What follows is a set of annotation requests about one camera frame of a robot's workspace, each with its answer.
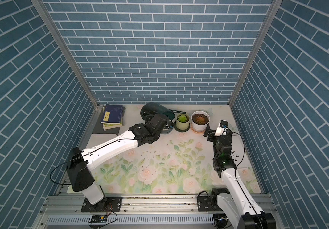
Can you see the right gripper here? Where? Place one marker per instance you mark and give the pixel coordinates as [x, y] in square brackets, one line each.
[212, 134]

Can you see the red-orange succulent plant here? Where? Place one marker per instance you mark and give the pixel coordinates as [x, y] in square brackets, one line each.
[200, 119]

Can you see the bright green succulent plant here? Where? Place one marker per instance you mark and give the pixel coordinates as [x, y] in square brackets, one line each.
[183, 118]

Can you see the floral table mat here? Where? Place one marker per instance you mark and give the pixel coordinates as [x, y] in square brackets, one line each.
[177, 163]

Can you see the white flat box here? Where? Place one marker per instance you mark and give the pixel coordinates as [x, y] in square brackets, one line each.
[238, 153]

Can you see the small green circuit board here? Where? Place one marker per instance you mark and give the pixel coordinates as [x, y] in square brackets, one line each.
[98, 219]

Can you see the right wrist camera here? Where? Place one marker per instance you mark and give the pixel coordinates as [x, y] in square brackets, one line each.
[222, 128]

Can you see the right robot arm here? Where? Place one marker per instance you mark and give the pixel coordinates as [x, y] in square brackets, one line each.
[234, 200]

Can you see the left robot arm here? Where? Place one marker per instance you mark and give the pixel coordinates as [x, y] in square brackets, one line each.
[81, 163]

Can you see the white plastic flower pot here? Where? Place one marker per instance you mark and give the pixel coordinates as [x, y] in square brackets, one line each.
[199, 127]

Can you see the dark green watering can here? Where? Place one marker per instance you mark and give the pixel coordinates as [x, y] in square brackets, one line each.
[149, 110]

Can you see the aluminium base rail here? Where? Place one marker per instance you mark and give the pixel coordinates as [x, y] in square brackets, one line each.
[140, 211]

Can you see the dark green pot saucer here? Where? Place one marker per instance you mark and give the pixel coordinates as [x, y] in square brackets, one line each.
[180, 130]

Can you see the dark blue book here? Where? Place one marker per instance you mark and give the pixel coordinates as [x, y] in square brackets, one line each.
[112, 114]

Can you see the green-edged lower book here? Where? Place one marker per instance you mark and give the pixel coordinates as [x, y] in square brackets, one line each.
[107, 126]

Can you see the green wavy flower pot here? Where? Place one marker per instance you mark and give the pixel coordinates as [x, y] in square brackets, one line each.
[182, 123]

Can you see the grey-blue pot saucer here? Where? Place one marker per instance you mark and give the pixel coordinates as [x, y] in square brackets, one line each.
[167, 130]

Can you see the pink pot saucer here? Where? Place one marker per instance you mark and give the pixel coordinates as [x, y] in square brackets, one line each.
[198, 132]

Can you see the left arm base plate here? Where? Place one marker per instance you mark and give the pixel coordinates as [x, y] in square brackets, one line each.
[106, 204]

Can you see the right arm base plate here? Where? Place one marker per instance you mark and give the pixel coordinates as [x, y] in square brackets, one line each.
[204, 204]

